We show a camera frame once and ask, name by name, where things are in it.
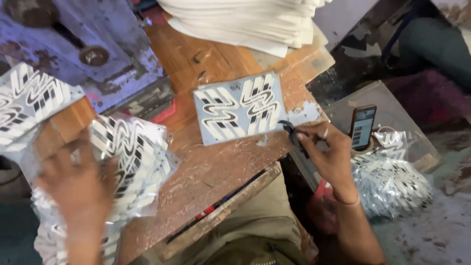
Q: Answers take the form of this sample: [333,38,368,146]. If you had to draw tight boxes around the clear acrylic board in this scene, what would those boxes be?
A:
[290,80,443,193]

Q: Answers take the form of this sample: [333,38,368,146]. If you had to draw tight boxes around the heap of sticker scraps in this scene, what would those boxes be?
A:
[350,130,435,219]

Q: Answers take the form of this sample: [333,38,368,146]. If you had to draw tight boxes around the person's khaki trousers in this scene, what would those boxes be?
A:
[130,162,320,265]

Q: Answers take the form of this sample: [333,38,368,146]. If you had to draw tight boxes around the red cloth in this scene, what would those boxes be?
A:
[307,180,341,236]

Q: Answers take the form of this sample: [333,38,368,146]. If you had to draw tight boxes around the black hand tool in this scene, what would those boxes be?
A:
[278,119,310,159]

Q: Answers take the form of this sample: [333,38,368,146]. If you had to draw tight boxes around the maroon cloth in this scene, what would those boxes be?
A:
[383,69,471,127]

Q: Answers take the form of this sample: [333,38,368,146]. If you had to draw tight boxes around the person's right hand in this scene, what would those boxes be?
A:
[294,122,360,202]

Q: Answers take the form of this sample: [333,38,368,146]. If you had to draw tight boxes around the pile of packed sticker sheets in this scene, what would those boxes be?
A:
[31,112,180,265]

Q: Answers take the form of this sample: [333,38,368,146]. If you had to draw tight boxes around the tape roll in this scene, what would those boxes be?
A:
[351,139,377,158]

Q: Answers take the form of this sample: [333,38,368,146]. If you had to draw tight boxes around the person's left hand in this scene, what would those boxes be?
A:
[36,129,119,236]

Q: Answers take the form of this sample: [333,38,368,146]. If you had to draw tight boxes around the red plastic piece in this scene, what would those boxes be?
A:
[150,99,178,125]

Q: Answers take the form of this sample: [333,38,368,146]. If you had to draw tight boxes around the thin wrist bracelet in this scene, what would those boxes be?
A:
[334,194,362,207]

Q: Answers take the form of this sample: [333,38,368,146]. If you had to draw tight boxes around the blue metal press machine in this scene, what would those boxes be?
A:
[0,0,175,115]

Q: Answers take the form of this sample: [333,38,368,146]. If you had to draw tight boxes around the smartphone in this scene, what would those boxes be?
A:
[349,105,378,151]

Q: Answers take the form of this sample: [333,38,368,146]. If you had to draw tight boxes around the grey striped sticker sheet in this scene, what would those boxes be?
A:
[0,62,86,148]
[193,71,290,146]

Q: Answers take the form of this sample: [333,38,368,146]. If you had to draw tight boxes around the stack of white sheets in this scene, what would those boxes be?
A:
[156,0,333,59]

